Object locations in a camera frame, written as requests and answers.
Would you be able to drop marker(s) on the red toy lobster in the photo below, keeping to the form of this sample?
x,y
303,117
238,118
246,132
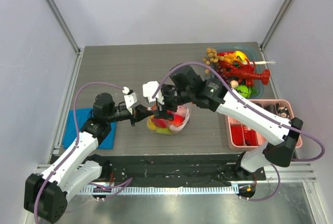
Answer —
x,y
244,72

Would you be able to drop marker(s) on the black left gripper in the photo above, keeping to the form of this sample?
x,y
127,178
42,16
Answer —
x,y
139,112

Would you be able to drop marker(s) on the clear orange zip bag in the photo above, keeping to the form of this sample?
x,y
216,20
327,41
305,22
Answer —
x,y
175,129

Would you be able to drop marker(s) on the purple toy onion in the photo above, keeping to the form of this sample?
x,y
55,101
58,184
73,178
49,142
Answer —
x,y
182,111

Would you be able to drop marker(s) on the red toy bell pepper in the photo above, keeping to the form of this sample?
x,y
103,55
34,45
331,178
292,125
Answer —
x,y
160,123

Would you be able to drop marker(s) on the dark purple grape bunch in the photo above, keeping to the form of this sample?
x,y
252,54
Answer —
x,y
222,74

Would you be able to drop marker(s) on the green toy lime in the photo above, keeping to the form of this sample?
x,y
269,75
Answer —
x,y
244,91

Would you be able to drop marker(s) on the white toy garlic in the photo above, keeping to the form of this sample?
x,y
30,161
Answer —
x,y
234,84

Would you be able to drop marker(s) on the yellow toy pear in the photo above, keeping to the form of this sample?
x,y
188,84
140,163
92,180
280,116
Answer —
x,y
151,125

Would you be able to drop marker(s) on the brown longan bunch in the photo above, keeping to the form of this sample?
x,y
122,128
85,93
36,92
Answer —
x,y
211,58

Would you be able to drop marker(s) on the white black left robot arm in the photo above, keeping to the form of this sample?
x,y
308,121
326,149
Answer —
x,y
47,195

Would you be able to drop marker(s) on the yellow toy pepper pieces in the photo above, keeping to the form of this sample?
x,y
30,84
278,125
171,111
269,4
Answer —
x,y
229,57

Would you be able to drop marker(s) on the teal fruit basket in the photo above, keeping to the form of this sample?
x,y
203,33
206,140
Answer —
x,y
251,50

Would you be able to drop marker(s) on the dark sushi roll middle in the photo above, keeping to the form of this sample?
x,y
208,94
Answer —
x,y
270,108

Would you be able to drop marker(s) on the aluminium frame rail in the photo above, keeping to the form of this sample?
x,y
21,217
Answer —
x,y
296,172

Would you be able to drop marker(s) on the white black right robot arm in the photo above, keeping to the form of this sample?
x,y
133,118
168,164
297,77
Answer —
x,y
214,94

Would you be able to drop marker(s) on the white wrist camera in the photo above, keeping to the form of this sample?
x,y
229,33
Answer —
x,y
152,93
130,97

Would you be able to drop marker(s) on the pink compartment tray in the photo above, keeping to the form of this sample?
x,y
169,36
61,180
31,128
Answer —
x,y
265,129

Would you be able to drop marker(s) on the white perforated cable duct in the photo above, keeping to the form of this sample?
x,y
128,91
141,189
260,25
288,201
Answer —
x,y
233,189

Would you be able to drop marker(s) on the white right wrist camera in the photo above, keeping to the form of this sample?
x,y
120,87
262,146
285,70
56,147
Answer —
x,y
152,93

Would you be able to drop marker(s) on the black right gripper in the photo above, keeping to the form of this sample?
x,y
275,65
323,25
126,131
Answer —
x,y
161,108

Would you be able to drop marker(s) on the yellow red toy fruit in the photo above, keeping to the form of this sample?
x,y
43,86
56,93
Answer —
x,y
241,56

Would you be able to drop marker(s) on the green toy apple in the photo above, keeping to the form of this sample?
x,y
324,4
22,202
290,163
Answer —
x,y
163,131

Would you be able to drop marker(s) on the flowered sushi roll right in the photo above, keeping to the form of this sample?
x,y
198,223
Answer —
x,y
283,111

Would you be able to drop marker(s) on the red toy meat piece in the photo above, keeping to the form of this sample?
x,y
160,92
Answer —
x,y
237,135

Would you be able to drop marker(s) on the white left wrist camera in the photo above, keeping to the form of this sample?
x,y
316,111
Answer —
x,y
130,97

